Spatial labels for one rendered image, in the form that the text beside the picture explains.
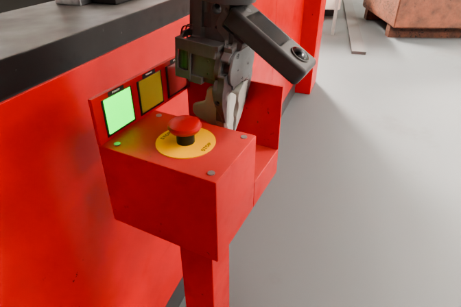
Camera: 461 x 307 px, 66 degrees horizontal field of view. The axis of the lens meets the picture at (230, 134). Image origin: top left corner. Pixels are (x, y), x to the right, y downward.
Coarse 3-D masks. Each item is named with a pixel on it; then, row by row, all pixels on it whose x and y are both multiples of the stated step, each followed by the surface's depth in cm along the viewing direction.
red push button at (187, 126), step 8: (176, 120) 41; (184, 120) 41; (192, 120) 41; (168, 128) 41; (176, 128) 40; (184, 128) 40; (192, 128) 40; (200, 128) 41; (176, 136) 42; (184, 136) 40; (192, 136) 42; (184, 144) 42
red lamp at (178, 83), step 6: (168, 66) 50; (174, 66) 51; (168, 72) 50; (174, 72) 52; (168, 78) 51; (174, 78) 52; (180, 78) 54; (174, 84) 52; (180, 84) 54; (186, 84) 55; (174, 90) 53
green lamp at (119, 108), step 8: (128, 88) 44; (112, 96) 41; (120, 96) 43; (128, 96) 44; (104, 104) 41; (112, 104) 42; (120, 104) 43; (128, 104) 44; (112, 112) 42; (120, 112) 43; (128, 112) 45; (112, 120) 42; (120, 120) 44; (128, 120) 45; (112, 128) 43
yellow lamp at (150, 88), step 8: (160, 72) 49; (144, 80) 46; (152, 80) 48; (160, 80) 49; (144, 88) 46; (152, 88) 48; (160, 88) 50; (144, 96) 47; (152, 96) 48; (160, 96) 50; (144, 104) 47; (152, 104) 49
